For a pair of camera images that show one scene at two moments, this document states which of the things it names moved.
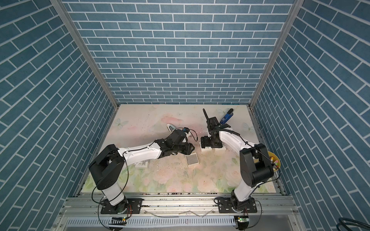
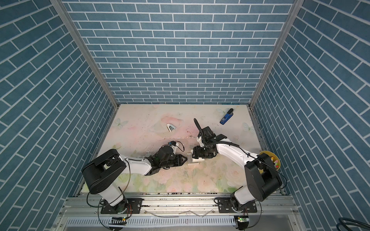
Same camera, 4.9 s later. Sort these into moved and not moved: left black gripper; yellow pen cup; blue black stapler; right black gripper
Moved: left black gripper; right black gripper
Not moved: blue black stapler; yellow pen cup
